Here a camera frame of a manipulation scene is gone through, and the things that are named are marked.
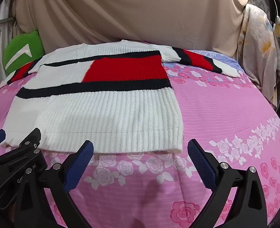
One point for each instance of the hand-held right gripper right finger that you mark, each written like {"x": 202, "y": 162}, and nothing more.
{"x": 200, "y": 163}

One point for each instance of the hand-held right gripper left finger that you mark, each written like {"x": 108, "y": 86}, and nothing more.
{"x": 79, "y": 161}

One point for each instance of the white red black knit sweater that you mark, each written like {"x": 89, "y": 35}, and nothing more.
{"x": 95, "y": 114}

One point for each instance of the pink floral bed sheet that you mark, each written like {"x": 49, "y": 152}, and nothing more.
{"x": 225, "y": 114}

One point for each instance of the green cushion with white stripe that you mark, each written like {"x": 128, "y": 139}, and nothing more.
{"x": 19, "y": 40}

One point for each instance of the grey metal bar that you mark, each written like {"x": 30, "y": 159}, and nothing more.
{"x": 0, "y": 22}

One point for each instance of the cream floral hanging cloth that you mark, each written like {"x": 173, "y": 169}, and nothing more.
{"x": 256, "y": 52}

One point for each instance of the yellow tag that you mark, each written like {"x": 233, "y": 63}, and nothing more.
{"x": 279, "y": 28}

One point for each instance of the beige draped cloth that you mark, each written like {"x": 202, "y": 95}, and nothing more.
{"x": 130, "y": 11}

